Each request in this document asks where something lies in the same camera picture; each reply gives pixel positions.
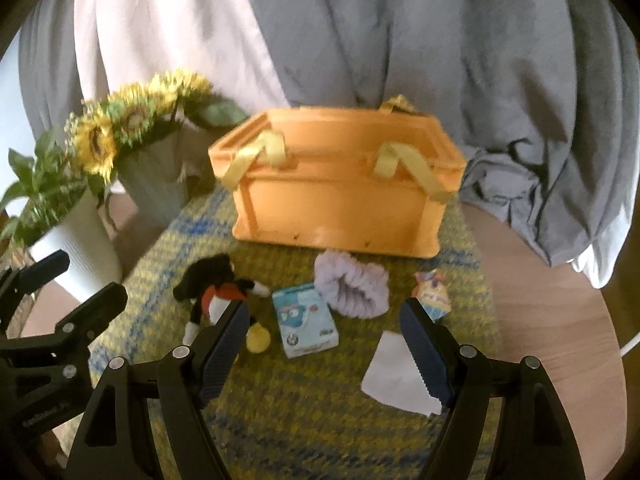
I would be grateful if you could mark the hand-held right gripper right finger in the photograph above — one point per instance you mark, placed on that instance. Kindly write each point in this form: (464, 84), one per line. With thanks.
(422, 345)

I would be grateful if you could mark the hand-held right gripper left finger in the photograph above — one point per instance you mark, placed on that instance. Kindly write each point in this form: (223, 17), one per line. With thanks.
(227, 345)

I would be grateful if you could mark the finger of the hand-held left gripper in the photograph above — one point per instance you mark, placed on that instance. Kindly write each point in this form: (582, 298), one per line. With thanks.
(95, 310)
(37, 267)

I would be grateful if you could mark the yellow pompom ball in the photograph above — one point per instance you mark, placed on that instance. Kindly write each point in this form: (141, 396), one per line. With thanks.
(259, 339)

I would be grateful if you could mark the white napkin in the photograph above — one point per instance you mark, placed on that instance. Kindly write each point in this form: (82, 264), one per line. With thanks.
(392, 375)

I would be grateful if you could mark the small colourful packet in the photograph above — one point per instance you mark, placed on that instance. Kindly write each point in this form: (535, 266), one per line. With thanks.
(434, 297)

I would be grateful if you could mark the black red white plush toy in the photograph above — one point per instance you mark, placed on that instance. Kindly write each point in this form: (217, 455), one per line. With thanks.
(215, 290)

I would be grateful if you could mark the light blue tissue packet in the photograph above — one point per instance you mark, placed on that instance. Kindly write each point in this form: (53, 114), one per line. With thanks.
(305, 320)

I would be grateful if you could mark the purple fluffy scrunchie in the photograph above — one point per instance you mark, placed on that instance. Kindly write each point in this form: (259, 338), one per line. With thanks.
(350, 285)

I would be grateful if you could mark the white ribbed plant pot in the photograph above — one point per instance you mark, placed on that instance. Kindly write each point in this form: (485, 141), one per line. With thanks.
(82, 250)

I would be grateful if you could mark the green leafy plant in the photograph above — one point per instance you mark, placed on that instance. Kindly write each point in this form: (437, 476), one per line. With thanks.
(45, 185)

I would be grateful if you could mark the yellow green plaid mat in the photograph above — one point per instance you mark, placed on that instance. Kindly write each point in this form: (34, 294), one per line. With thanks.
(300, 410)

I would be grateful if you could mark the grey vase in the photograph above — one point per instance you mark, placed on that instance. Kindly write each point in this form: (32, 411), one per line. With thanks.
(155, 180)

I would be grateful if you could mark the sunflower bouquet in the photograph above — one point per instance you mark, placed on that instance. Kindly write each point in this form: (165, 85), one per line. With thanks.
(125, 120)

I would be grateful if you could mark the grey curtain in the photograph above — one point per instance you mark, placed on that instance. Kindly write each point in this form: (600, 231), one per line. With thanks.
(450, 50)
(47, 75)

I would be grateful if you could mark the pale pink curtain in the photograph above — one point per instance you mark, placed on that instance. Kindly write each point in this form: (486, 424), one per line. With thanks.
(165, 35)

